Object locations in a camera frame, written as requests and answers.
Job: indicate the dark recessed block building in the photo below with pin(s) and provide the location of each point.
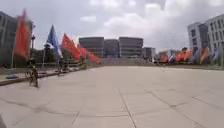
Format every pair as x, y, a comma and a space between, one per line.
111, 48

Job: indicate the brownish sloped bank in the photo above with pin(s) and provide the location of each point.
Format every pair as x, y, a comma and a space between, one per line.
128, 62

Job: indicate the grey block building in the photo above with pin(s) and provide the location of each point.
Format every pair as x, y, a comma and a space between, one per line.
91, 46
131, 46

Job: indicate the small dark building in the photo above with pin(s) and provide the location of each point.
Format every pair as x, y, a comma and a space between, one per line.
148, 52

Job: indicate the grey concrete slab plaza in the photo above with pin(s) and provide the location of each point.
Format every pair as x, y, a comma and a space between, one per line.
133, 96

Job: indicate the bicycle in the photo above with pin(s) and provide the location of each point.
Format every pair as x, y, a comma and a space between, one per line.
62, 67

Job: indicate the row of dark trees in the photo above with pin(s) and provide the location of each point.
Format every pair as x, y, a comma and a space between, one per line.
48, 56

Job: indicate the person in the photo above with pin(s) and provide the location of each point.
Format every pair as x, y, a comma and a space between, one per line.
33, 75

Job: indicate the whitish building with dark windows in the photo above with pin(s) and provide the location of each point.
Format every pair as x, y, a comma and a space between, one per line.
197, 36

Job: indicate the row of flagpoles with flags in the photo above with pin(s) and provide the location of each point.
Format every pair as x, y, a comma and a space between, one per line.
22, 36

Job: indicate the low dark kerb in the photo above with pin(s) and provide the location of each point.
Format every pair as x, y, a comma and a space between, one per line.
18, 79

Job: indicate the large grey building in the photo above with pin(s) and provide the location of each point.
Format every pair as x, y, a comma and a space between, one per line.
6, 40

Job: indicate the pale building with window grid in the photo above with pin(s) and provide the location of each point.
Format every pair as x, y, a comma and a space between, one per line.
216, 33

